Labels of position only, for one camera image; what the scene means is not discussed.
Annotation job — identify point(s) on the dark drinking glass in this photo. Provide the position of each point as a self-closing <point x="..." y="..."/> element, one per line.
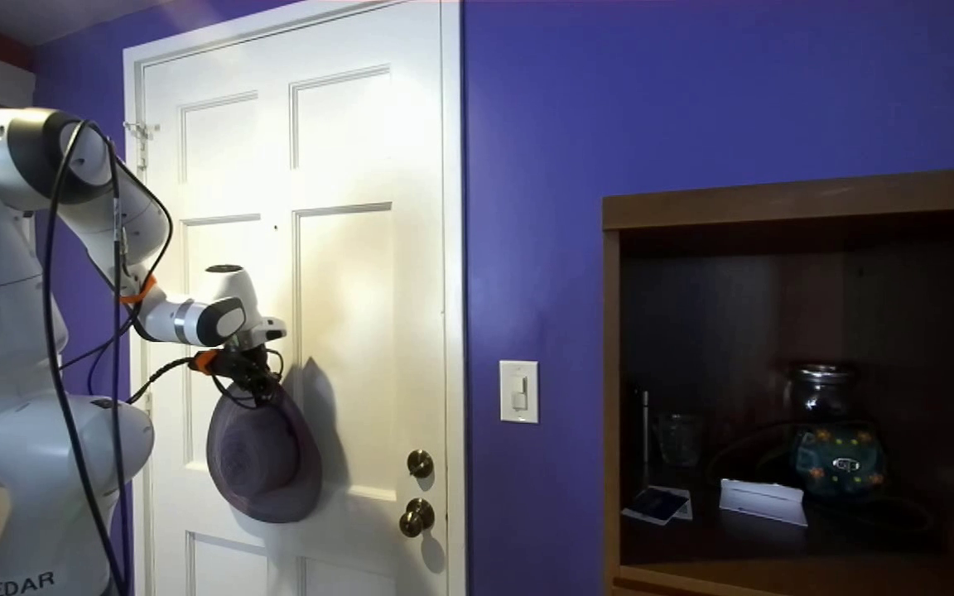
<point x="679" y="447"/>

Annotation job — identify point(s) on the dark wooden cabinet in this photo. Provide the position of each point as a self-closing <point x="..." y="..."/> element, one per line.
<point x="788" y="200"/>

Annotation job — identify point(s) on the white box on shelf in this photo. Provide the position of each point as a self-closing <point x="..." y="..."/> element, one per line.
<point x="762" y="501"/>

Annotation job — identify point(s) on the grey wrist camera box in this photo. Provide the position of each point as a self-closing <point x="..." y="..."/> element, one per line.
<point x="269" y="328"/>

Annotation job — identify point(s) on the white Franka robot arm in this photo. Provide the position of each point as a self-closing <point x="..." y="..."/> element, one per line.
<point x="1" y="333"/>

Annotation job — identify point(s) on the white light switch plate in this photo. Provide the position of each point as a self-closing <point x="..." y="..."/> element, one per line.
<point x="518" y="392"/>

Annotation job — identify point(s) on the white panelled door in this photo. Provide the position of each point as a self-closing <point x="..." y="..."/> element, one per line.
<point x="366" y="144"/>

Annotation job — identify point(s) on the purple woven brimmed hat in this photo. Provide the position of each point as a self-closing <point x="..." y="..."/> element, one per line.
<point x="263" y="464"/>

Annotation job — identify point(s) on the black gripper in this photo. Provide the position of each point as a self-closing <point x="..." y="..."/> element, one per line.
<point x="247" y="365"/>

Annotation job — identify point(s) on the small metal door hook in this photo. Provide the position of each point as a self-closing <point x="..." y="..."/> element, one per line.
<point x="143" y="138"/>

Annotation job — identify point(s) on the brass door knob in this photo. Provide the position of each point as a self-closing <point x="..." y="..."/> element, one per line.
<point x="415" y="517"/>
<point x="418" y="464"/>

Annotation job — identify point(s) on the painted glass jar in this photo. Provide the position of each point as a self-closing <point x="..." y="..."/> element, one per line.
<point x="838" y="452"/>

